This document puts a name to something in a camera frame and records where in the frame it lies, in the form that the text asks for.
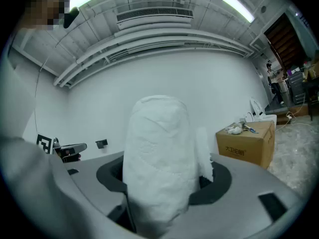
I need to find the black head-worn camera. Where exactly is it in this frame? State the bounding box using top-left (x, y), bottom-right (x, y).
top-left (63, 6), bottom-right (80, 29)

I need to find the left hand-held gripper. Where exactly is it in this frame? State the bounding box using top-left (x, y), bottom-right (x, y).
top-left (36, 133), bottom-right (88, 163)

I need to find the person's left hand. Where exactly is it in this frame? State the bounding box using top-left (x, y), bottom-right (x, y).
top-left (62, 154), bottom-right (82, 163)

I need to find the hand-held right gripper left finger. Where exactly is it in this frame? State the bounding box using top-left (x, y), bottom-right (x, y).
top-left (49, 151), bottom-right (128, 217)

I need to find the grey drawer cabinet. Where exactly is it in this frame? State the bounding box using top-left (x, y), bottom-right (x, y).
top-left (289, 71), bottom-right (306, 106)

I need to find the person in white shirt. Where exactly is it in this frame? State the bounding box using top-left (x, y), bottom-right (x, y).
top-left (0, 47), bottom-right (105, 239)

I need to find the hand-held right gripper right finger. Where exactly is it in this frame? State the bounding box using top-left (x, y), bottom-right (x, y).
top-left (161, 153), bottom-right (310, 239)

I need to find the white toilet paper roll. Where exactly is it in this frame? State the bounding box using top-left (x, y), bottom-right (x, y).
top-left (122, 95), bottom-right (215, 236)

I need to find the brown wooden staircase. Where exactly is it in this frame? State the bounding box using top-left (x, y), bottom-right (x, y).
top-left (264, 12), bottom-right (309, 69)

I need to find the white appliance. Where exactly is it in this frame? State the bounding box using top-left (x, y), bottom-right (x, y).
top-left (245, 97), bottom-right (278, 129)

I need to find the white ceiling air conditioner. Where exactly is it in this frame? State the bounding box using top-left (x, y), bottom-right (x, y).
top-left (116, 7), bottom-right (194, 31)

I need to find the brown cardboard box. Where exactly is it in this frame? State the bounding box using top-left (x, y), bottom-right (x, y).
top-left (215, 120), bottom-right (276, 169)

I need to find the person's face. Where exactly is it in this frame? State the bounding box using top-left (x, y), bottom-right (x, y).
top-left (23, 0), bottom-right (72, 31)

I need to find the black table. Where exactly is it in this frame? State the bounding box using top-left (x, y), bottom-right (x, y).
top-left (303, 77), bottom-right (319, 121)

